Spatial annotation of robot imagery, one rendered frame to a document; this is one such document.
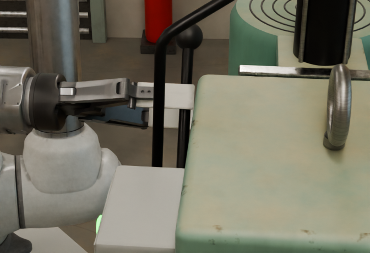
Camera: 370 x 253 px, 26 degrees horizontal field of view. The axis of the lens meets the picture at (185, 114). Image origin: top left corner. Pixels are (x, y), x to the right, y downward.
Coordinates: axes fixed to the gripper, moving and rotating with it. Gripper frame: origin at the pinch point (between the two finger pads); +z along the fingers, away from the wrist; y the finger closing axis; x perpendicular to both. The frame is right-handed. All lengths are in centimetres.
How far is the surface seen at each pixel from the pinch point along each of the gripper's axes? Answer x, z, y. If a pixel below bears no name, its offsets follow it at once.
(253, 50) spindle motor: 1.8, 8.0, 21.9
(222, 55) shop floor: 87, -7, -291
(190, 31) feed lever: 7.9, 0.4, 8.1
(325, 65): -2.1, 14.4, 31.5
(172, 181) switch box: -13.8, 2.1, 38.6
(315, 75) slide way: -3.3, 13.4, 32.9
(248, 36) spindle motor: 3.3, 7.4, 22.1
